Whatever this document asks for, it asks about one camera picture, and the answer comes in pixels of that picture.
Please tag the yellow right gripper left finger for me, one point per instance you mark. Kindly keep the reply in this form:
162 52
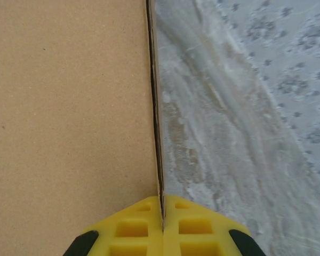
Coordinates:
138 240

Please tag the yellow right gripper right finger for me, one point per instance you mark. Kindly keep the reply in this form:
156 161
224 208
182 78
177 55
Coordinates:
192 240

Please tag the brown cardboard box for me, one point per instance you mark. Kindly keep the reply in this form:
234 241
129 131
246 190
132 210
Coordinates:
69 106

